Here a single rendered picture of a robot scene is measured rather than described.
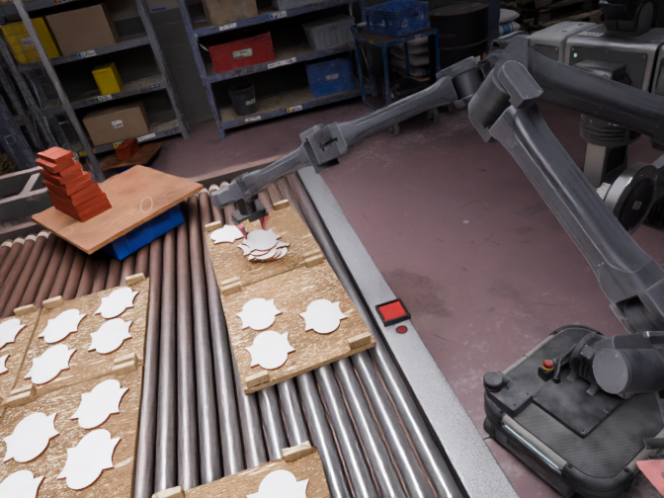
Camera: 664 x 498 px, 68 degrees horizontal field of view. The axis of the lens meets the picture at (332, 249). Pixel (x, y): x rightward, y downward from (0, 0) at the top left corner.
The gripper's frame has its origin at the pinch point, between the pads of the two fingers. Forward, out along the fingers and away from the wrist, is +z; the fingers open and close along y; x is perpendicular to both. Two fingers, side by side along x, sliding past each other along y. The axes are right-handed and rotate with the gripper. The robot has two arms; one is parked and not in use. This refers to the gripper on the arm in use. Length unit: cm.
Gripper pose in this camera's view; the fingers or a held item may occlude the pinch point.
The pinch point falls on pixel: (254, 233)
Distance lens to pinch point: 171.5
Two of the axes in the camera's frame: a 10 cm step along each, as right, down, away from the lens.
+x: 5.5, 4.2, -7.3
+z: 1.5, 8.0, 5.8
